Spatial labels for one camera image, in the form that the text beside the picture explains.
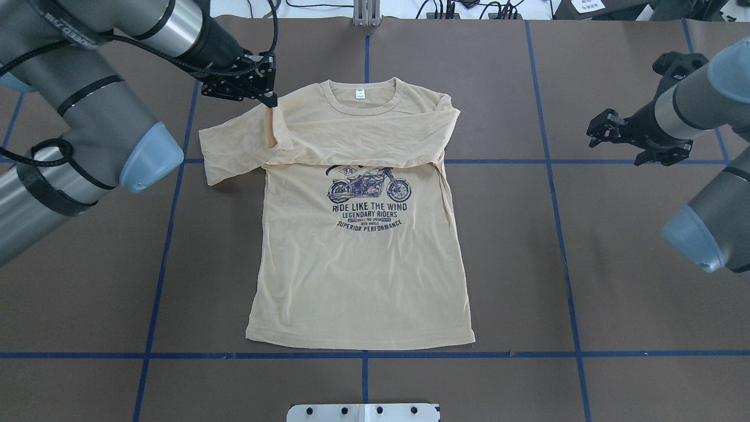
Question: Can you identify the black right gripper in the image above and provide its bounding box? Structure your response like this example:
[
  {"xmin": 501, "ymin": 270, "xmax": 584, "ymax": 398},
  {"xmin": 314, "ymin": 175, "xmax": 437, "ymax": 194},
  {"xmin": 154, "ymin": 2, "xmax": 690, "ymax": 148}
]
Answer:
[{"xmin": 587, "ymin": 103, "xmax": 693, "ymax": 166}]

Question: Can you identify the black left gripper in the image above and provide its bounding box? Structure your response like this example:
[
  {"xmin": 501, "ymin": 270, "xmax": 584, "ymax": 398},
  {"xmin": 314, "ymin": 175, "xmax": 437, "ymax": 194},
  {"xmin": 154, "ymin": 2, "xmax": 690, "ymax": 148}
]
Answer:
[{"xmin": 193, "ymin": 23, "xmax": 278, "ymax": 108}]

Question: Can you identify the cream long-sleeve printed shirt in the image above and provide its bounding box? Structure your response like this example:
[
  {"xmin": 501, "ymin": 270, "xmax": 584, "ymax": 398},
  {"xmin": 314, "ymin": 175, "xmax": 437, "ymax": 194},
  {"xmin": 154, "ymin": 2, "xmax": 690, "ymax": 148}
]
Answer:
[{"xmin": 199, "ymin": 78, "xmax": 476, "ymax": 350}]

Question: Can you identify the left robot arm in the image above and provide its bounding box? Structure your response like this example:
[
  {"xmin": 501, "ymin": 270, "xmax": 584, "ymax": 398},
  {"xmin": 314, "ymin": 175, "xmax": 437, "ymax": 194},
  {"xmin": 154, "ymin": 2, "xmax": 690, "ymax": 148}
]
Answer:
[{"xmin": 2, "ymin": 1, "xmax": 278, "ymax": 264}]

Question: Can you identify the black power adapter box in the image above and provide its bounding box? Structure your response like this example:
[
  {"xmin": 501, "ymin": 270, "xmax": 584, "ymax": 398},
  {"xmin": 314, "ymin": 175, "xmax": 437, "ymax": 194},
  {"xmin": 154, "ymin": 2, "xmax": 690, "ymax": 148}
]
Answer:
[{"xmin": 553, "ymin": 1, "xmax": 650, "ymax": 21}]

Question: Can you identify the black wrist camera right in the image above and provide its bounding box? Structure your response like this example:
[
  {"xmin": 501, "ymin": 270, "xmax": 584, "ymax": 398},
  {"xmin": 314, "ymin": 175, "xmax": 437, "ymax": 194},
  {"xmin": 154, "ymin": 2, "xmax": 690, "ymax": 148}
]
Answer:
[{"xmin": 652, "ymin": 51, "xmax": 709, "ymax": 93}]

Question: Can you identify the aluminium frame post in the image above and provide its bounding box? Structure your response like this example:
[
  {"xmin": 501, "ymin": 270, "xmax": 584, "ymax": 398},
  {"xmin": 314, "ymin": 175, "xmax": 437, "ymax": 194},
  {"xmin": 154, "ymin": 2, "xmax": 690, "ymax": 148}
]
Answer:
[{"xmin": 353, "ymin": 0, "xmax": 382, "ymax": 27}]

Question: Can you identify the white camera post base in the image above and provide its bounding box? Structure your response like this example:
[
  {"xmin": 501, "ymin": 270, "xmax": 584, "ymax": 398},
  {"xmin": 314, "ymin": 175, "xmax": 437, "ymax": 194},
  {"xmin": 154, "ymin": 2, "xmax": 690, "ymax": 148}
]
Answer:
[{"xmin": 286, "ymin": 403, "xmax": 441, "ymax": 421}]

